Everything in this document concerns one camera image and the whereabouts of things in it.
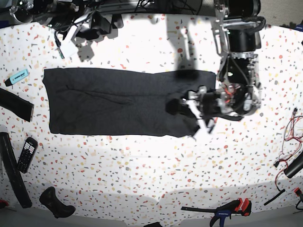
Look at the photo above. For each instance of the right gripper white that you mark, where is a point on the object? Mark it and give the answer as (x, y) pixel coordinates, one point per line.
(99, 26)

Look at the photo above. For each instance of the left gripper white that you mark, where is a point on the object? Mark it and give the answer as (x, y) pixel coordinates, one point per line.
(191, 105)

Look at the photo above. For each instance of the dark grey T-shirt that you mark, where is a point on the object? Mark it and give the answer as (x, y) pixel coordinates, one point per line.
(92, 101)

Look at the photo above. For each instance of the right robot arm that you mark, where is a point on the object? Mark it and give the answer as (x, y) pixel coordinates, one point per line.
(68, 18)

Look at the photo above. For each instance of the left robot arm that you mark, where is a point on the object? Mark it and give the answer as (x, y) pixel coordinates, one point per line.
(236, 34)

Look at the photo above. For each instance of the black monitor stand foot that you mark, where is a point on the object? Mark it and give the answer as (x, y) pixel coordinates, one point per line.
(117, 21)

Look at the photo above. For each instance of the blue highlighter marker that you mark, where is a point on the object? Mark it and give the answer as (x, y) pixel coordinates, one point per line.
(16, 77)

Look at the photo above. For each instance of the black folded cloth strip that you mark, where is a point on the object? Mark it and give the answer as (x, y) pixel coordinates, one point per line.
(20, 107)

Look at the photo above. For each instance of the black TV remote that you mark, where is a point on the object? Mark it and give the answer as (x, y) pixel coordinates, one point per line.
(27, 154)

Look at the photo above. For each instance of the black cylinder right edge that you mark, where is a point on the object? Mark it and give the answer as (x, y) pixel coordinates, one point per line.
(294, 167)

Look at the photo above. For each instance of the small red connector block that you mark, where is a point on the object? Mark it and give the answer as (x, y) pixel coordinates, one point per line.
(298, 192)

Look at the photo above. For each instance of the black game controller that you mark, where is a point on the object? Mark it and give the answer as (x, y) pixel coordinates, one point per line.
(59, 210)

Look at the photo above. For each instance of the long black bar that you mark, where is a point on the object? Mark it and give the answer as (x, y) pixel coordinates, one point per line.
(12, 171)

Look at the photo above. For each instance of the red black clamp left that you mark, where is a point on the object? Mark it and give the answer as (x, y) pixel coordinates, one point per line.
(3, 204)

